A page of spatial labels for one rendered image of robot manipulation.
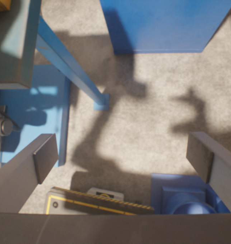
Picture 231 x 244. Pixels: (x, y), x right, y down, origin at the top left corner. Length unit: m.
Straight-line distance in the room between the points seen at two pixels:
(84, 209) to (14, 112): 0.98
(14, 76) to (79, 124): 1.09
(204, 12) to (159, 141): 0.88
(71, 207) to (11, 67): 0.94
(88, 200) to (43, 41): 0.90
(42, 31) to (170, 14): 0.80
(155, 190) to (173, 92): 0.78
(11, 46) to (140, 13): 0.85
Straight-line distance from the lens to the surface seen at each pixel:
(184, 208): 1.34
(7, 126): 1.18
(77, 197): 1.18
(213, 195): 1.37
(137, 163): 1.39
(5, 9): 0.54
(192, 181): 1.45
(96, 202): 1.15
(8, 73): 0.46
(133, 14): 1.18
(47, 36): 0.63
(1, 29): 0.52
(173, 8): 1.17
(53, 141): 0.16
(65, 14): 1.95
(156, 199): 1.44
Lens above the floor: 1.38
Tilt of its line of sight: 79 degrees down
